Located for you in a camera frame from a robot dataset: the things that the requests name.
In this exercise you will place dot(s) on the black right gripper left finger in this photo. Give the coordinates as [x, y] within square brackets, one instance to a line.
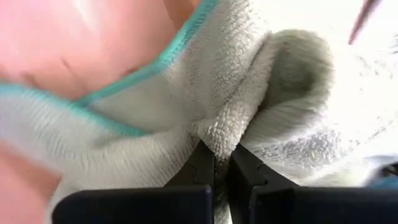
[155, 205]

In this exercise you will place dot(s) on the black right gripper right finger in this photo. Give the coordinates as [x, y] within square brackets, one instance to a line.
[295, 205]

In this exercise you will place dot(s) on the pale green microfiber towel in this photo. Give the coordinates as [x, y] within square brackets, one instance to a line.
[217, 77]

